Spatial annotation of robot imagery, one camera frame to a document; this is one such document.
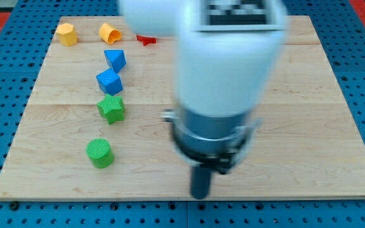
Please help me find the blue triangular prism block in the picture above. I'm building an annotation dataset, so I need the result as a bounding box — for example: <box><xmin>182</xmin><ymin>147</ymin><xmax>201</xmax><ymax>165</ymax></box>
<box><xmin>104</xmin><ymin>49</ymin><xmax>127</xmax><ymax>73</ymax></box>

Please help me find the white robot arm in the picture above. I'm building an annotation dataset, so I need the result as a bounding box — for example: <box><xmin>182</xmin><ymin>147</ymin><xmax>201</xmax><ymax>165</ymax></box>
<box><xmin>118</xmin><ymin>1</ymin><xmax>288</xmax><ymax>200</ymax></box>

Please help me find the blue cube block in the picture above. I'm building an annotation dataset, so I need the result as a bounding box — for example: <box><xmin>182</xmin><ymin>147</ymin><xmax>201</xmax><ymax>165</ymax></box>
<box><xmin>96</xmin><ymin>69</ymin><xmax>123</xmax><ymax>96</ymax></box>

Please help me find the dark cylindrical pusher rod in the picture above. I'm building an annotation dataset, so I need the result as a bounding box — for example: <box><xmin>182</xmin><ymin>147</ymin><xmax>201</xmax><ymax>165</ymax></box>
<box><xmin>190</xmin><ymin>166</ymin><xmax>212</xmax><ymax>200</ymax></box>

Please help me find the green star block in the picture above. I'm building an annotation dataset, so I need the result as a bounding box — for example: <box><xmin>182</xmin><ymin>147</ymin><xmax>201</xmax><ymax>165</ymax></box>
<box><xmin>97</xmin><ymin>94</ymin><xmax>125</xmax><ymax>125</ymax></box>

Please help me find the green cylinder block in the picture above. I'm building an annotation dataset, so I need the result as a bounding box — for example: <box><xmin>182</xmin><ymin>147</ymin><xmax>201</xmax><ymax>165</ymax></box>
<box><xmin>86</xmin><ymin>138</ymin><xmax>115</xmax><ymax>168</ymax></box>

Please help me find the orange-yellow heart block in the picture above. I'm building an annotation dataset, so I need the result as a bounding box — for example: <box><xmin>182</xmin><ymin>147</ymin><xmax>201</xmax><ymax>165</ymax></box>
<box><xmin>98</xmin><ymin>23</ymin><xmax>122</xmax><ymax>44</ymax></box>

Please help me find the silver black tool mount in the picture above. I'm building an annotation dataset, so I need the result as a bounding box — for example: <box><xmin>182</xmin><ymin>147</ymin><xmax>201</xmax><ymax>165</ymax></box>
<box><xmin>162</xmin><ymin>106</ymin><xmax>261</xmax><ymax>175</ymax></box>

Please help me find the red star block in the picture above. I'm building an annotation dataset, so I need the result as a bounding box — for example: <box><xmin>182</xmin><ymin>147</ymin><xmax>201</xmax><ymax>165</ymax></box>
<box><xmin>136</xmin><ymin>34</ymin><xmax>157</xmax><ymax>46</ymax></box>

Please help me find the wooden board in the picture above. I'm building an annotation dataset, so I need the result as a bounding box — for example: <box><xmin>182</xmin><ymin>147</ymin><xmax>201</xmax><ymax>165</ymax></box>
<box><xmin>0</xmin><ymin>16</ymin><xmax>365</xmax><ymax>202</ymax></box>

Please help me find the yellow hexagon block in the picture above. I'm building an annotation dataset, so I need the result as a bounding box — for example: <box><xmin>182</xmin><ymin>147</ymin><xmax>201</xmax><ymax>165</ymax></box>
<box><xmin>56</xmin><ymin>23</ymin><xmax>77</xmax><ymax>46</ymax></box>

